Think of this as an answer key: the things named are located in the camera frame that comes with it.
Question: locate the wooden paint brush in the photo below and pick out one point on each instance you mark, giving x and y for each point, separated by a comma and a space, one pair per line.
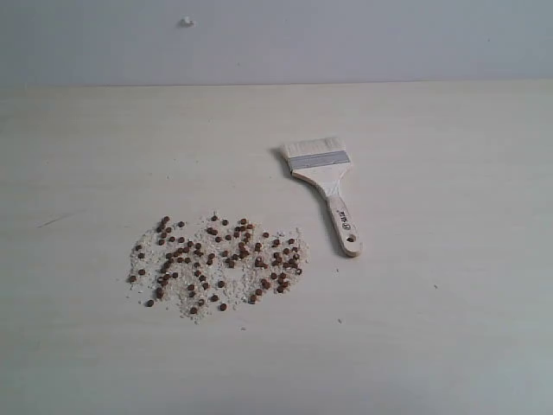
320, 165

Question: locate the pile of beans and grit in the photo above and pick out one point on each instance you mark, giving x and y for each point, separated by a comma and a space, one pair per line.
213, 265

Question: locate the white wall plug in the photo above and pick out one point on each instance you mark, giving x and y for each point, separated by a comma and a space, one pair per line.
186, 22

